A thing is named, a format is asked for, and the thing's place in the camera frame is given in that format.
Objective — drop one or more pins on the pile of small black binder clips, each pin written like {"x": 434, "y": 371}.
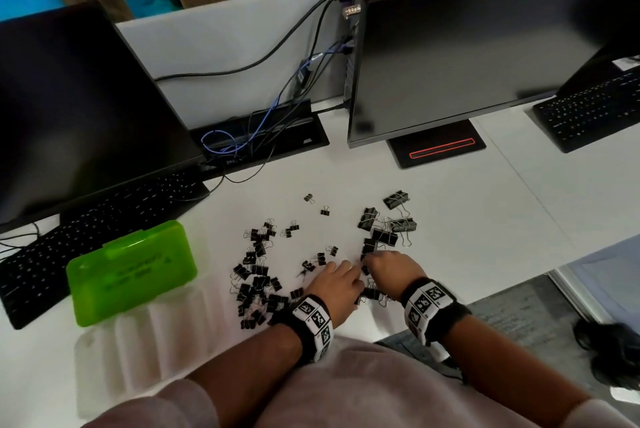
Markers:
{"x": 257, "y": 285}

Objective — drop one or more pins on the black marker-tag wristband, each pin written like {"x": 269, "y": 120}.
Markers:
{"x": 312, "y": 322}
{"x": 430, "y": 305}

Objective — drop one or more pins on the person's left hand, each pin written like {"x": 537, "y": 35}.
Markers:
{"x": 337, "y": 292}

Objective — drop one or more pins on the person's right forearm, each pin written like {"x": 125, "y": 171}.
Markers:
{"x": 510, "y": 367}

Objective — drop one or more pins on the white desk divider panel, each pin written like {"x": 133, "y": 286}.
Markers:
{"x": 210, "y": 37}

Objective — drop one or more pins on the black keyboard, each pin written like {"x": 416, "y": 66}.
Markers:
{"x": 590, "y": 112}
{"x": 75, "y": 252}

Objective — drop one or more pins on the person's right hand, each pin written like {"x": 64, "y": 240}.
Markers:
{"x": 395, "y": 272}

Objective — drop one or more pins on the person's left forearm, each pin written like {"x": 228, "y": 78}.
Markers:
{"x": 245, "y": 367}

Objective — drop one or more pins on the person's light pink shirt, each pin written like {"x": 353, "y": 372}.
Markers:
{"x": 375, "y": 382}

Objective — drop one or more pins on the black red-striped monitor stand base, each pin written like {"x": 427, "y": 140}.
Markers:
{"x": 430, "y": 135}

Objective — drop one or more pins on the black computer monitor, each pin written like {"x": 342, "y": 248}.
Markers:
{"x": 475, "y": 52}
{"x": 75, "y": 107}

